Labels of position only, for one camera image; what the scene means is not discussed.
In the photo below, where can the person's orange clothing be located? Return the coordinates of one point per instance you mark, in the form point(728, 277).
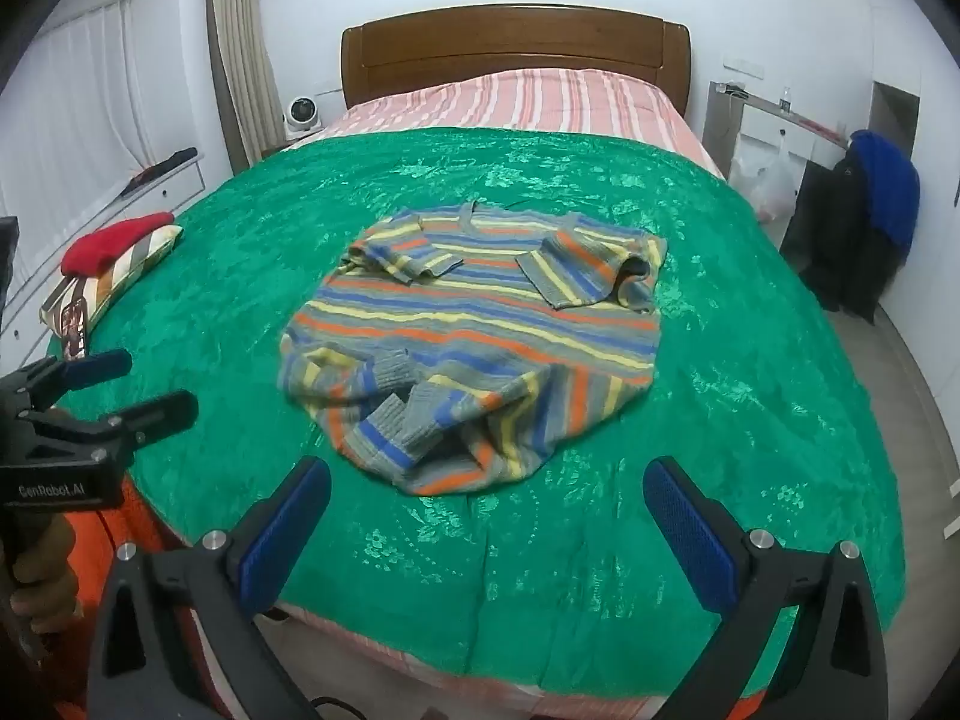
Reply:
point(86, 540)

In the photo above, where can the striped knit sweater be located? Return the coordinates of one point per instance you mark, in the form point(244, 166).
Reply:
point(465, 330)

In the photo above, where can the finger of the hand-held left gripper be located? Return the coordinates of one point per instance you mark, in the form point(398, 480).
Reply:
point(105, 364)
point(161, 409)

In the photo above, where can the red flat item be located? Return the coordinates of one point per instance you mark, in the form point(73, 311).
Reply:
point(817, 126)

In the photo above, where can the white wardrobe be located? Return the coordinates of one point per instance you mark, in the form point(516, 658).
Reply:
point(937, 127)

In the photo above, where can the wooden headboard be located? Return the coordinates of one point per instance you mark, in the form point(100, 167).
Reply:
point(510, 34)

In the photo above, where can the red knit hat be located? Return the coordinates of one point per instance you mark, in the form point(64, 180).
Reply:
point(112, 240)

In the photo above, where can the small white fan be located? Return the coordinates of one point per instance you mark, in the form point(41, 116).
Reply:
point(300, 111)

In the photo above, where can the white sheer curtain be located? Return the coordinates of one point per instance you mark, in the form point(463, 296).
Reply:
point(90, 90)

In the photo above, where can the blue knit cloth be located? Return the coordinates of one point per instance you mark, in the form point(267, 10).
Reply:
point(892, 195)

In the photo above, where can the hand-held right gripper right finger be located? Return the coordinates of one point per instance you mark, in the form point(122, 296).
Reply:
point(690, 532)

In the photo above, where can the white wall outlet strip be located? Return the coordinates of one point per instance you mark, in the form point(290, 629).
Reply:
point(742, 66)

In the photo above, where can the black padded jacket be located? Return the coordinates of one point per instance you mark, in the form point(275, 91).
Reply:
point(832, 240)

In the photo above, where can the clear plastic bag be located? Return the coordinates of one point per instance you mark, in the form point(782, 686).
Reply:
point(765, 187)

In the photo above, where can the person's left hand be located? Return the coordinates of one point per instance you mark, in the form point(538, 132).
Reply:
point(45, 592)

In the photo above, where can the beige curtain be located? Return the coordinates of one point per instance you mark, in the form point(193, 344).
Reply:
point(240, 52)

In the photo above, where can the pink striped bed sheet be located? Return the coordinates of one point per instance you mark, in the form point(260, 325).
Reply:
point(525, 101)

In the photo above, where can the white desk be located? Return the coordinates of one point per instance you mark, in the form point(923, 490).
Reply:
point(757, 120)

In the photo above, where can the striped pillow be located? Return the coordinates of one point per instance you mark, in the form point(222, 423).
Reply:
point(142, 259)

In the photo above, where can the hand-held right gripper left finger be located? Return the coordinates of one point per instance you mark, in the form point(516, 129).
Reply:
point(289, 525)

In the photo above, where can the green floral blanket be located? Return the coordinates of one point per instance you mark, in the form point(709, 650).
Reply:
point(712, 390)

